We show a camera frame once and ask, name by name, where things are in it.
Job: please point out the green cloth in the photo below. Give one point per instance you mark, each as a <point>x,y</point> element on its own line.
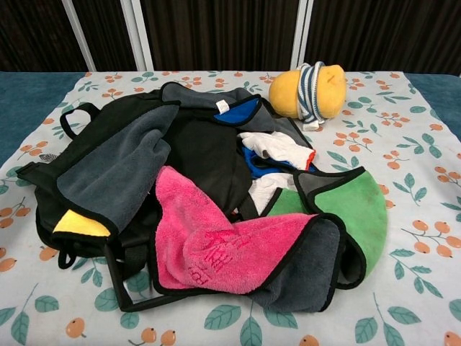
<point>360,209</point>

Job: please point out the pink cloth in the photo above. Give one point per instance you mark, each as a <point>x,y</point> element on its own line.
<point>201,234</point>

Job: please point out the dark grey fabric garment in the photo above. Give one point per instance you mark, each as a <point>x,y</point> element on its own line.
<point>201,95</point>

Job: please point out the grey fleece cloth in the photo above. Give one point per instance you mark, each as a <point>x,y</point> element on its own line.
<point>108,169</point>

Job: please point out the pile of black garments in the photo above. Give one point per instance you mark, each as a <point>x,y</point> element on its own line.
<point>209,155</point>

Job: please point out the white cloth with blue trim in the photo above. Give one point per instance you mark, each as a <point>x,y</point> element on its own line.
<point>284,147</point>

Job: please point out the yellow round plush toy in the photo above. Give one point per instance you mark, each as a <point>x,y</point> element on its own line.
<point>282,95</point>

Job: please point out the blue white striped sock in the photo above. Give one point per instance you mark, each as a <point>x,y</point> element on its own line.
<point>309,90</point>

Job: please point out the dark folding screen white frames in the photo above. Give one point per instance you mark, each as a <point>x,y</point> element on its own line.
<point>223,32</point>

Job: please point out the floral print tablecloth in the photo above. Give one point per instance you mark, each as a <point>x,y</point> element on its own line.
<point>396,252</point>

